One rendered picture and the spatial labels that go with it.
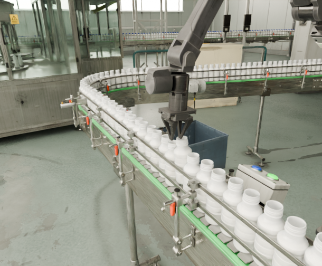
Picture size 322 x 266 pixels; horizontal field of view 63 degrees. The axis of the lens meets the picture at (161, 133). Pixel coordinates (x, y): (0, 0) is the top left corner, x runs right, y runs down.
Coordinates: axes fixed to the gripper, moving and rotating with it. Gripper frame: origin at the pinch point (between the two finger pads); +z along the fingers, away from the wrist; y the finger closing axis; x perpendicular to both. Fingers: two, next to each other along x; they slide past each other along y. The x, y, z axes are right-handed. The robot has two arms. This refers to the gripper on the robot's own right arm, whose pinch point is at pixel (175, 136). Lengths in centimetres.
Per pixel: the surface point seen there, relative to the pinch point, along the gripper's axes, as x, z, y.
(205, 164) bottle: 12.9, 4.4, -2.2
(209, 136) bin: -53, 29, -62
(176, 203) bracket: 13.1, 14.5, 7.4
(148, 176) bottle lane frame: -15.6, 22.0, 1.0
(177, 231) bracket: 12.9, 24.8, 6.1
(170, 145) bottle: -4.8, 5.3, -1.4
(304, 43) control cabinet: -306, -26, -534
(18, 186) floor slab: -216, 126, 49
